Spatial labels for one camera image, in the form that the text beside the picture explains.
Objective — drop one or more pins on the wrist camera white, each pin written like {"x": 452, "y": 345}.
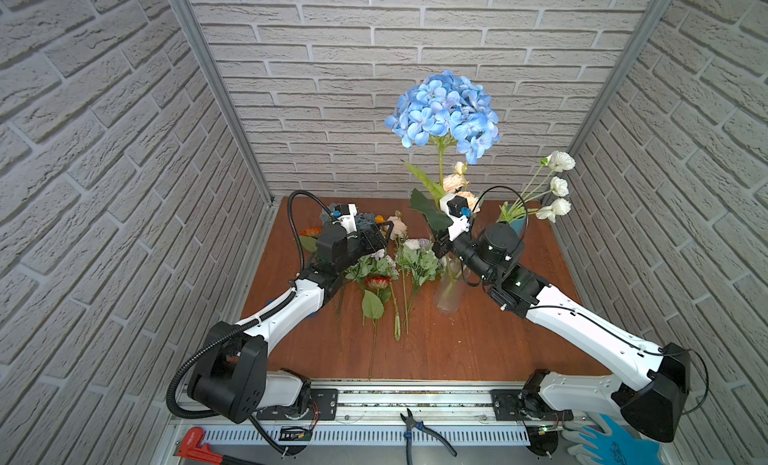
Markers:
{"x": 457, "y": 209}
{"x": 345, "y": 214}

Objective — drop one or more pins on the aluminium mounting rail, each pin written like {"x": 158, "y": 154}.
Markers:
{"x": 368, "y": 412}

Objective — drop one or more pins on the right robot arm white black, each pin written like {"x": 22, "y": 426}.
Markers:
{"x": 648, "y": 384}

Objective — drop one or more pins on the clear glass vase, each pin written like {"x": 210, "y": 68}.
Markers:
{"x": 449, "y": 291}

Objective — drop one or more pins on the red clamp tool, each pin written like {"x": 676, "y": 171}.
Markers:
{"x": 192, "y": 447}

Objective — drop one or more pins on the blue handled pliers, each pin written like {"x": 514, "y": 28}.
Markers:
{"x": 412, "y": 424}

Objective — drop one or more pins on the white lilac bouquet right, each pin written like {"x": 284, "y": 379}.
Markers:
{"x": 420, "y": 265}

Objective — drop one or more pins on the white lilac bouquet left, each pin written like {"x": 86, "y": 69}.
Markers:
{"x": 376, "y": 265}

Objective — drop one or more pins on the white ranunculus flower stem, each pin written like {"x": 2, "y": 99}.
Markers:
{"x": 545, "y": 183}

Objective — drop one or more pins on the blue hydrangea flower stem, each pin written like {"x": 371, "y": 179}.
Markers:
{"x": 454, "y": 115}

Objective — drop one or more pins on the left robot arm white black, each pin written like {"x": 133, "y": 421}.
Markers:
{"x": 229, "y": 376}

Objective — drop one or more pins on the white lilac bouquet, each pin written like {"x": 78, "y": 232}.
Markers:
{"x": 376, "y": 265}
{"x": 420, "y": 265}

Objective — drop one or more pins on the orange yellow flower stem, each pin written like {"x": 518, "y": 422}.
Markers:
{"x": 397, "y": 232}

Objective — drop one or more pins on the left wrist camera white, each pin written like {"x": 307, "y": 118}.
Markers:
{"x": 345, "y": 214}

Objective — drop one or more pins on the orange gerbera flower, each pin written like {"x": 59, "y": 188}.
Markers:
{"x": 308, "y": 239}

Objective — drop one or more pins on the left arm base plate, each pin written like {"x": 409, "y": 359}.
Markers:
{"x": 314, "y": 403}

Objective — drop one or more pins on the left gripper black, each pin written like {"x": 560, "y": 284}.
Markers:
{"x": 372, "y": 238}

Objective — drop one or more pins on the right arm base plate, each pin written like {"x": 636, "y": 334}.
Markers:
{"x": 524, "y": 405}

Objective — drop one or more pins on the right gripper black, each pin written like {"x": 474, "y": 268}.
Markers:
{"x": 446, "y": 245}

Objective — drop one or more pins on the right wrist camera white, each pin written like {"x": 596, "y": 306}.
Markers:
{"x": 457, "y": 209}

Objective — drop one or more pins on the teal ceramic vase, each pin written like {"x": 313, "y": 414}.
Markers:
{"x": 519, "y": 226}

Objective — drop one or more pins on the dusty blue hydrangea stem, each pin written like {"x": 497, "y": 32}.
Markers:
{"x": 361, "y": 218}

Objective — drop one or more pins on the red gerbera flower stem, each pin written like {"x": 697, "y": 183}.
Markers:
{"x": 377, "y": 292}

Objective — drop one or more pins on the blue grey work glove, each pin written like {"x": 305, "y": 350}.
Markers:
{"x": 608, "y": 443}

